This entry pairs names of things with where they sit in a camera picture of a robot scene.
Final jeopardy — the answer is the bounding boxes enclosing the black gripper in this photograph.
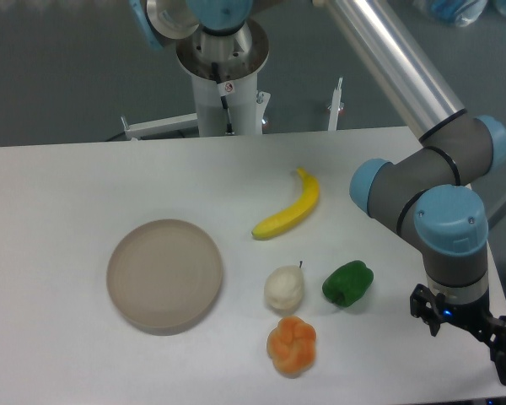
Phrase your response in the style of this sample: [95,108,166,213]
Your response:
[409,284,506,385]

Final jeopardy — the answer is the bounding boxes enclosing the yellow banana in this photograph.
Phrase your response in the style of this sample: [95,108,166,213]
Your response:
[251,167,320,240]

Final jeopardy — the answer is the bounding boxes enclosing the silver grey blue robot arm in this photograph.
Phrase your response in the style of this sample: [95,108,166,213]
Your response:
[129,1,506,386]

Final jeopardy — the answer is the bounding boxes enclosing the green bell pepper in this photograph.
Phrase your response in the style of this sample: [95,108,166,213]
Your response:
[321,260,374,308]

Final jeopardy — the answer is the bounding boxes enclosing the orange knotted bread roll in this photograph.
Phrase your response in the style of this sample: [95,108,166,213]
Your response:
[266,316,317,376]

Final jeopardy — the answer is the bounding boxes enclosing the white pear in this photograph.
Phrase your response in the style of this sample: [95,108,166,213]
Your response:
[264,265,304,313]

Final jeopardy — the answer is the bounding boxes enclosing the white right base leg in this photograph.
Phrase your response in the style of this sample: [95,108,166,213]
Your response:
[327,77,344,131]

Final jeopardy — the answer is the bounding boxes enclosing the white base leg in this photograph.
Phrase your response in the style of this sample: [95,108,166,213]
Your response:
[327,77,344,131]
[121,113,197,139]

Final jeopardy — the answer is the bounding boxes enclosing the beige round plate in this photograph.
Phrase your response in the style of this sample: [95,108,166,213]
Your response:
[106,219,223,335]

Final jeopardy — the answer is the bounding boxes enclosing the clear bag with blue items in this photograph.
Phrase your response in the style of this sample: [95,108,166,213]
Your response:
[412,0,488,28]

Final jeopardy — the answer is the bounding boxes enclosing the white left base leg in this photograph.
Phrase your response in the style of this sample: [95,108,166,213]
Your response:
[121,113,197,139]

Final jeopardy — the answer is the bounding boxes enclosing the black cable on pedestal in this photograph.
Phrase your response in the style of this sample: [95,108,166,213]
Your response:
[210,62,236,137]

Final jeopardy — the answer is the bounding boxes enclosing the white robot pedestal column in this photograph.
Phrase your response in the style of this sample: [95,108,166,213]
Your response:
[176,19,270,138]

